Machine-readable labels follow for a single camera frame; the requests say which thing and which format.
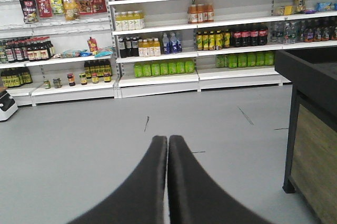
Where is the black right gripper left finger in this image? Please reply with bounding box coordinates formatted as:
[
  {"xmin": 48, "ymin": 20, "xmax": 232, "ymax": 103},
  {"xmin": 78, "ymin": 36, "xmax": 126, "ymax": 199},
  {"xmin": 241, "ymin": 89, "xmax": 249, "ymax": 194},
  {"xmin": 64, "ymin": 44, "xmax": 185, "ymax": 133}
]
[{"xmin": 70, "ymin": 136, "xmax": 167, "ymax": 223}]

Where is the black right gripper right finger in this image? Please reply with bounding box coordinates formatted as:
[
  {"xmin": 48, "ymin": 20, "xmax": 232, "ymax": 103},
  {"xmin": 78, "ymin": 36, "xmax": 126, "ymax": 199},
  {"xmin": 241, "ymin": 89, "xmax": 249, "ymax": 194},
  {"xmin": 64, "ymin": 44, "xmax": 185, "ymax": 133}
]
[{"xmin": 168, "ymin": 135, "xmax": 268, "ymax": 223}]

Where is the black wooden display stand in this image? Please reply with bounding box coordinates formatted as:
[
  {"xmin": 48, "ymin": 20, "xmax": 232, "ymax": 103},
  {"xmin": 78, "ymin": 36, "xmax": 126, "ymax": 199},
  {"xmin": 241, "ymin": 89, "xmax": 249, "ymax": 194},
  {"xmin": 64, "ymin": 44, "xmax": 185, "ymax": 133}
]
[{"xmin": 275, "ymin": 47, "xmax": 336, "ymax": 223}]

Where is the white store shelving unit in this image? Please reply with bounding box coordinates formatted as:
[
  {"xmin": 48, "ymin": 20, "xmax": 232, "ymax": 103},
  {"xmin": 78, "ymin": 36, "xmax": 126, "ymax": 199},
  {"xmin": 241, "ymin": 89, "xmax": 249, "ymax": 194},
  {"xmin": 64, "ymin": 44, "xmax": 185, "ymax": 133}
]
[{"xmin": 1, "ymin": 0, "xmax": 336, "ymax": 106}]

